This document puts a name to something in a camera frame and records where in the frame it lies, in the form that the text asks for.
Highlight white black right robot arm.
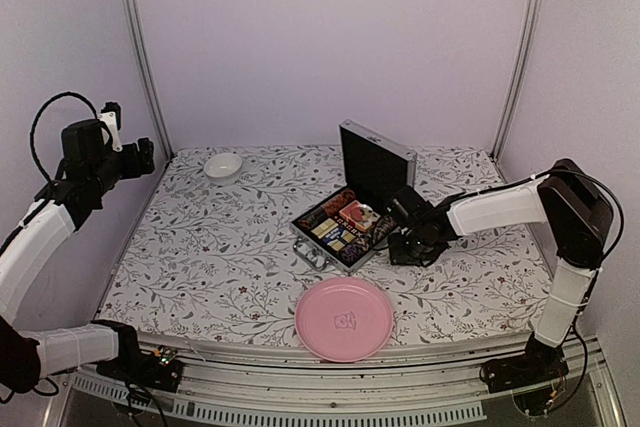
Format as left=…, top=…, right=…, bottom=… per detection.
left=387, top=158, right=624, bottom=383

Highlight pink plastic plate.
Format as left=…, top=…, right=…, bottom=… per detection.
left=294, top=277, right=394, bottom=363

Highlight aluminium frame post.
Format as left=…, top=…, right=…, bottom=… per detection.
left=491, top=0, right=543, bottom=163
left=122, top=0, right=174, bottom=159

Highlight row of poker chips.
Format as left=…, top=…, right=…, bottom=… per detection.
left=297, top=188, right=356, bottom=230
left=338, top=216, right=398, bottom=265

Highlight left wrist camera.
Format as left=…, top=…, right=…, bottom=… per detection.
left=98, top=102, right=122, bottom=152

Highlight red playing card deck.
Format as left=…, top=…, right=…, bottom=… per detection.
left=339, top=200, right=381, bottom=232

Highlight left aluminium frame post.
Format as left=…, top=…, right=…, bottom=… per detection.
left=122, top=0, right=174, bottom=159

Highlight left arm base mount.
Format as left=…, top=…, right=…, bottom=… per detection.
left=96, top=346, right=184, bottom=393

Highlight front aluminium rail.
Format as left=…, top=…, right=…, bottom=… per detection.
left=56, top=334, right=624, bottom=426

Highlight right aluminium frame post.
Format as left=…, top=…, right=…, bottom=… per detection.
left=491, top=0, right=543, bottom=163

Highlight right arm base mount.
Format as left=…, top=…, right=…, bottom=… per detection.
left=479, top=346, right=569, bottom=393

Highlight white ceramic bowl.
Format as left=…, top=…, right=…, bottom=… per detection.
left=203, top=152, right=243, bottom=186

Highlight red dice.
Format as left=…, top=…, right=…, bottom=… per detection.
left=336, top=217, right=359, bottom=236

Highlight upper row of poker chips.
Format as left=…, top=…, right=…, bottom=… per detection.
left=297, top=188, right=356, bottom=230

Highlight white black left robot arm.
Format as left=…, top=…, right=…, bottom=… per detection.
left=1, top=114, right=155, bottom=393

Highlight lower row of poker chips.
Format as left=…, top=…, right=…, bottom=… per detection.
left=338, top=216, right=398, bottom=265

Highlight blue playing card deck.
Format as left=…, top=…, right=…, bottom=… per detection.
left=311, top=219, right=357, bottom=252

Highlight aluminium poker chip case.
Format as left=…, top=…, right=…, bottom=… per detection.
left=291, top=120, right=417, bottom=274

